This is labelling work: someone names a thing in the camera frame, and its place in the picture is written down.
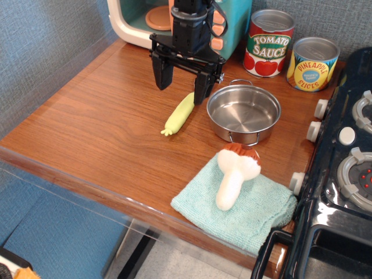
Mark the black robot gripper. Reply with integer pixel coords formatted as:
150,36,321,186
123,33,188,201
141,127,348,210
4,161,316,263
149,10,226,105

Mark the green handled metal spoon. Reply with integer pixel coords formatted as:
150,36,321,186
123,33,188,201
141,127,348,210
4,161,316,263
160,92,195,136

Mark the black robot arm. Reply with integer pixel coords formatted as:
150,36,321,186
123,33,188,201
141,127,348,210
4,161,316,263
149,1,228,105

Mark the round metal pot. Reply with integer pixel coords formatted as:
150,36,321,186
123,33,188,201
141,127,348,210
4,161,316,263
206,79,281,146

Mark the orange plate in microwave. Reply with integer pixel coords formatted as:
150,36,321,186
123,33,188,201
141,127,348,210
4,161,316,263
145,5,171,31

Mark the teal toy microwave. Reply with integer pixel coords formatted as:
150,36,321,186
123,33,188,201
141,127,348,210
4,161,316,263
108,0,252,59

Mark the tomato sauce can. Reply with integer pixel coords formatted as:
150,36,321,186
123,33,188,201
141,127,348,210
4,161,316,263
244,9,295,77

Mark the plush white mushroom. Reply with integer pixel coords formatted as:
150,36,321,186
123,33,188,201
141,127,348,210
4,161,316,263
216,143,262,211

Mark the pineapple slices can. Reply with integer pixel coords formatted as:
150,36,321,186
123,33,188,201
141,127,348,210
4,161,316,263
287,37,340,92

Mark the light teal cloth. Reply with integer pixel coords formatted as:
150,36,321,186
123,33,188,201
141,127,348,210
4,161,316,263
171,157,297,256

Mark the black toy stove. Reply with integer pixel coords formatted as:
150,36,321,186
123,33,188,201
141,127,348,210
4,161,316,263
252,47,371,278

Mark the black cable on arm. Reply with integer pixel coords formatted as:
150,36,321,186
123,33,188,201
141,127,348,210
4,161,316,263
205,0,229,38

